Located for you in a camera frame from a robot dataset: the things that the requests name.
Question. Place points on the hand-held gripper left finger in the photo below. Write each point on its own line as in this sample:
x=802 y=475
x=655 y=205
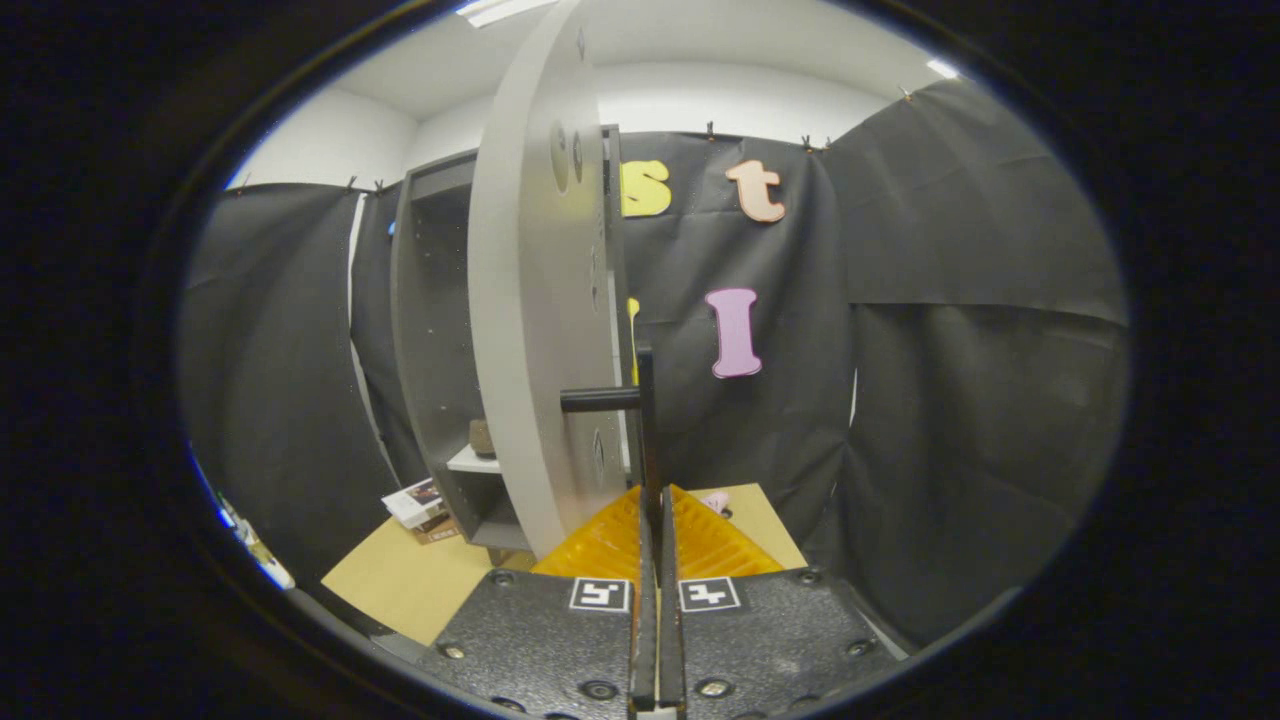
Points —
x=545 y=640

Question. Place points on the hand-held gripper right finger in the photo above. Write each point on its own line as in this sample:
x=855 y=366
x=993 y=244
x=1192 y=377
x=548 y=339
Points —
x=770 y=640

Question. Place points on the brown fuzzy slipper shoe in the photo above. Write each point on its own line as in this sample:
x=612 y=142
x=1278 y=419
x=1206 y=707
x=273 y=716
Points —
x=482 y=438

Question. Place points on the dark grey shoe cabinet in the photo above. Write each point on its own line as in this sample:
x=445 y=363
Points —
x=440 y=330

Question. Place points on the grey shoe cabinet door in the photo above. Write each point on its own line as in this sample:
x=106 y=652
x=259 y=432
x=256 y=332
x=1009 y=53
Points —
x=520 y=300

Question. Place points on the green and pink plush toy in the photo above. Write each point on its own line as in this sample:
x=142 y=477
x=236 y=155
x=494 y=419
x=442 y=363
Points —
x=716 y=502

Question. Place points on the stack of magazines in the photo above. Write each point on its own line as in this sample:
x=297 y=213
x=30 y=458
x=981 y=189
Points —
x=415 y=503

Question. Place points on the black backdrop cloth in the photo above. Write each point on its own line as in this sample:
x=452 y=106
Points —
x=960 y=400

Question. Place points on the colourful clutter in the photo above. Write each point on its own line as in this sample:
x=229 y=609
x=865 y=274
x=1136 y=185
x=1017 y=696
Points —
x=250 y=540

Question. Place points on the small ceiling light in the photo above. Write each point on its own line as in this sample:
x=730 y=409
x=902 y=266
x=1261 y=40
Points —
x=942 y=68

